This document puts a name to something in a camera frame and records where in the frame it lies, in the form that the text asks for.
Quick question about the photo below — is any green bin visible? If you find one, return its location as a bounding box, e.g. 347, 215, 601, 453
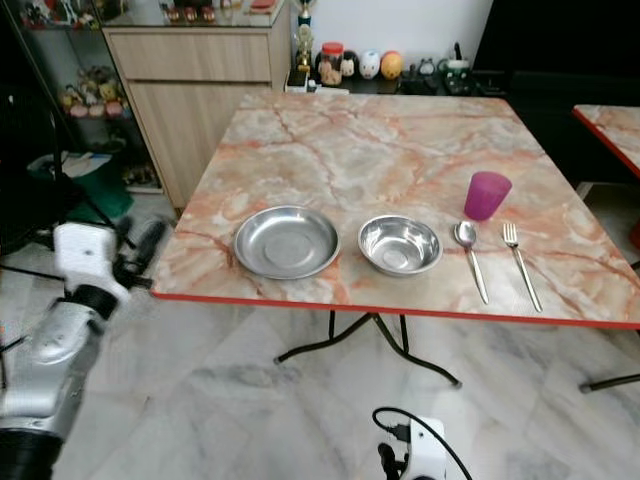
28, 150, 135, 223

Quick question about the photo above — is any black tripod stand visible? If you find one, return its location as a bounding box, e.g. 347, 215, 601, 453
6, 0, 136, 251

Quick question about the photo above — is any shallow steel plate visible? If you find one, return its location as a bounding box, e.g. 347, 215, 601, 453
233, 205, 342, 280

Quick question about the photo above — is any light wooden cabinet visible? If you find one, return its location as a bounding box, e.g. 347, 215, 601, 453
102, 8, 297, 212

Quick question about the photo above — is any glass display shelf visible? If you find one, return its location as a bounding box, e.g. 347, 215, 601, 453
6, 0, 163, 193

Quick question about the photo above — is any steel bowl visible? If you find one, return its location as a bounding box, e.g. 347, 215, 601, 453
358, 214, 444, 276

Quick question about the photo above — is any marble pattern folding table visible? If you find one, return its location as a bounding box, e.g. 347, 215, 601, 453
150, 92, 640, 391

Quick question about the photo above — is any steel fork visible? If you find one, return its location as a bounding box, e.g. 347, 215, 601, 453
502, 222, 543, 313

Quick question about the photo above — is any steel spoon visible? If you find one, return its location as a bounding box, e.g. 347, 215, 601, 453
453, 221, 491, 305

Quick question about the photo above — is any red lid snack jar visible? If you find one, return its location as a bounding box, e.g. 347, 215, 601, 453
317, 42, 347, 88

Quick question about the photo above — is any gold trophy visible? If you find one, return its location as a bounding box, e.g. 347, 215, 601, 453
294, 0, 321, 81

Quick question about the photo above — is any white egg figurine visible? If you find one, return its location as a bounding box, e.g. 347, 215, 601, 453
359, 50, 383, 81

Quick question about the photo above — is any purple plastic cup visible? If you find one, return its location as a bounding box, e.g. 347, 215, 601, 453
464, 171, 513, 222

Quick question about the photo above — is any orange egg figurine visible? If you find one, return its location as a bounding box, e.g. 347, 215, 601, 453
381, 50, 405, 81

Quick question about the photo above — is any green and white mug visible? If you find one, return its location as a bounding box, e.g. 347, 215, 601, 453
445, 58, 473, 85

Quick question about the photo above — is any red edged marble table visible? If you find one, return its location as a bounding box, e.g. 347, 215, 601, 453
572, 103, 640, 393

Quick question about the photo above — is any black television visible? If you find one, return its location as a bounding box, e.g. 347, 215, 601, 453
472, 0, 640, 97

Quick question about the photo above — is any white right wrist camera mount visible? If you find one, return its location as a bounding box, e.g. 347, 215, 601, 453
404, 417, 451, 480

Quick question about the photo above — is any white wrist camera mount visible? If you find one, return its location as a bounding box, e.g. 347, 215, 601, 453
54, 222, 127, 295
404, 417, 451, 480

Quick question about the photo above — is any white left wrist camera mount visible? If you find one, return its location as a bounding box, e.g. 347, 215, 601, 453
54, 222, 127, 295

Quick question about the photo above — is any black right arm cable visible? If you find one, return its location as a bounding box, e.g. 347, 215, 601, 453
372, 405, 474, 480

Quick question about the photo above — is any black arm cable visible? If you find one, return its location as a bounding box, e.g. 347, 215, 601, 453
0, 330, 29, 357
372, 405, 474, 480

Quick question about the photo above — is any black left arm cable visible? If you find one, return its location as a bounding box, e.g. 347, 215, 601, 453
0, 330, 29, 357

